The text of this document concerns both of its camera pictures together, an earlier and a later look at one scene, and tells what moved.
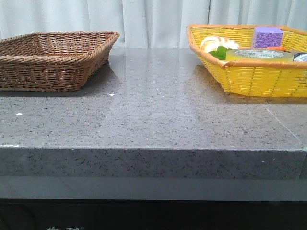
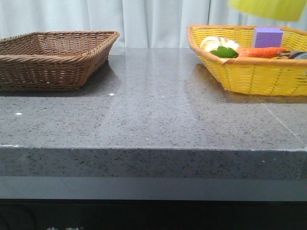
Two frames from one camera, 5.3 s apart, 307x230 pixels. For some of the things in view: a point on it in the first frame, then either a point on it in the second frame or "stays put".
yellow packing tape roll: x=259 y=54 → x=286 y=10
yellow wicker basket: x=256 y=78 stays put
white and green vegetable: x=211 y=43 stays put
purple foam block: x=267 y=37 stays put
